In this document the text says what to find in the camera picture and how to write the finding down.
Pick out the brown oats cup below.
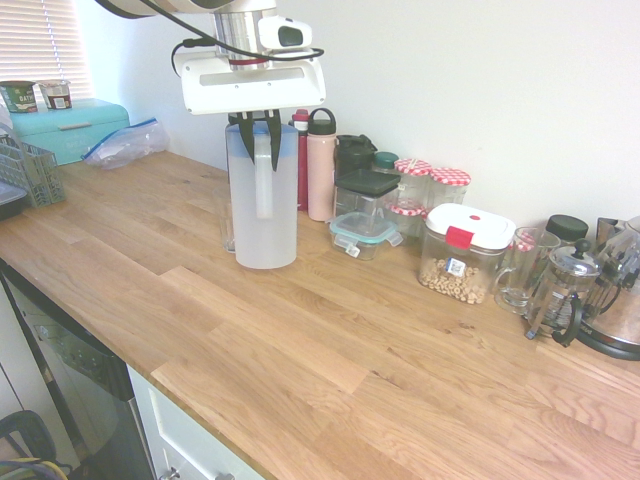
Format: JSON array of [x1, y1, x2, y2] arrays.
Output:
[[38, 78, 73, 111]]

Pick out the dark green shaker bottle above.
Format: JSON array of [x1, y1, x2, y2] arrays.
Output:
[[333, 133, 377, 177]]

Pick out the white cabinet drawer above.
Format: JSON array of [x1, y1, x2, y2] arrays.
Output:
[[127, 364, 266, 480]]

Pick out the pink water bottle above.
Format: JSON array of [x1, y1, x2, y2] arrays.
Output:
[[306, 107, 337, 222]]

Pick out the red water bottle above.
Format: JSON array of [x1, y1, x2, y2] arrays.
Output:
[[289, 108, 311, 212]]

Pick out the stainless steel kettle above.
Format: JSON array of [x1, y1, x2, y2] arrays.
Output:
[[574, 215, 640, 361]]

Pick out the window blinds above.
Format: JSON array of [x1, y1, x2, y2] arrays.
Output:
[[0, 0, 94, 101]]

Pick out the glass container teal lid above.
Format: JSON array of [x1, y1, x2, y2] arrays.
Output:
[[328, 211, 404, 262]]

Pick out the square container black lid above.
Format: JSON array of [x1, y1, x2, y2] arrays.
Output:
[[333, 168, 402, 221]]

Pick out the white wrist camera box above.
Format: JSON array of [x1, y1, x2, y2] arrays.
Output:
[[257, 14, 314, 52]]

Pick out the clear glass mug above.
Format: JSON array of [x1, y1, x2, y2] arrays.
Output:
[[493, 226, 561, 315]]

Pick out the glass French press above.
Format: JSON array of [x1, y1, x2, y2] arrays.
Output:
[[523, 238, 601, 349]]

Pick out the green oats cup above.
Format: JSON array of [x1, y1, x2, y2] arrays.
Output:
[[0, 79, 39, 115]]

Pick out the black tray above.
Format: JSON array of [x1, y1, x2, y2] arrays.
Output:
[[0, 182, 26, 222]]

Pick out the stainless dishwasher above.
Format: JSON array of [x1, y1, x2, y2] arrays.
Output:
[[0, 262, 156, 480]]

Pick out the cereal container white lid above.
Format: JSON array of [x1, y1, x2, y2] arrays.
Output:
[[417, 203, 517, 306]]

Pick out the teal bread box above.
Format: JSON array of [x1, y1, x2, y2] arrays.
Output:
[[9, 97, 132, 167]]

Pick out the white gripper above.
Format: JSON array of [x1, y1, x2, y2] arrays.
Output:
[[179, 49, 327, 174]]

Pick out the clear zip bag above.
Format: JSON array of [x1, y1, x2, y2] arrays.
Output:
[[79, 117, 170, 171]]

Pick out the clear drinking glass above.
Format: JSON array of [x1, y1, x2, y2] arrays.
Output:
[[212, 187, 237, 254]]

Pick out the translucent pitcher blue lid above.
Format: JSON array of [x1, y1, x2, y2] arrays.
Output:
[[224, 122, 301, 271]]

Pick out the jar with black lid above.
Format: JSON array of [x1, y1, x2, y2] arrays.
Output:
[[544, 213, 590, 249]]

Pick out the small jar green lid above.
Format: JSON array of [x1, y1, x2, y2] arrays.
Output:
[[372, 151, 400, 175]]

